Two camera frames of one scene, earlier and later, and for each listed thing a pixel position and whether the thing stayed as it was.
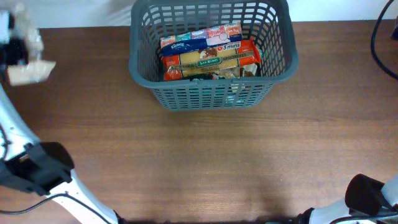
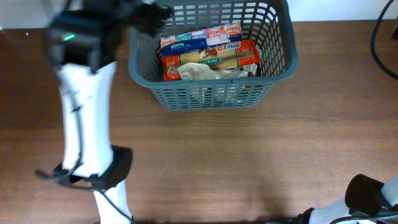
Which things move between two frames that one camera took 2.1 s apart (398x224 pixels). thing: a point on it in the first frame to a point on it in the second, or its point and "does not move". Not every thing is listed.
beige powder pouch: [30, 71] to [193, 71]
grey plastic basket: [272, 22] does not move
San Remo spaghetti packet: [218, 61] does not move
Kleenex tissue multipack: [206, 37] does not move
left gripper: [22, 53] to [151, 18]
